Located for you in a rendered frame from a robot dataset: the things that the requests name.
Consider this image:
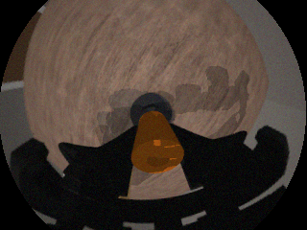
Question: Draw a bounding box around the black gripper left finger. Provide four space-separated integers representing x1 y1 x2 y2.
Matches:
58 126 138 196

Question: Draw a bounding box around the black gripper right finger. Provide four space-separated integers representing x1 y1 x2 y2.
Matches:
169 123 247 191

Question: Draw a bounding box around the orange knob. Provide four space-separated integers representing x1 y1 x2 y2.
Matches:
130 111 184 173

